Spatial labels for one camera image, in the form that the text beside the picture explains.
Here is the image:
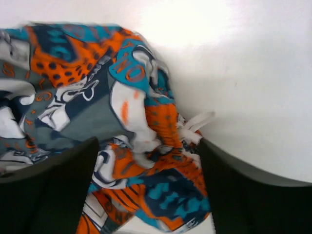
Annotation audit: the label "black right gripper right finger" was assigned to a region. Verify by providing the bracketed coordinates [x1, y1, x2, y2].
[198, 140, 312, 234]

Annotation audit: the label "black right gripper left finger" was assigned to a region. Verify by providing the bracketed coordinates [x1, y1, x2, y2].
[0, 137, 99, 234]

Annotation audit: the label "colourful patterned shorts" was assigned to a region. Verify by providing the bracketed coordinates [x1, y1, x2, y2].
[0, 23, 215, 234]

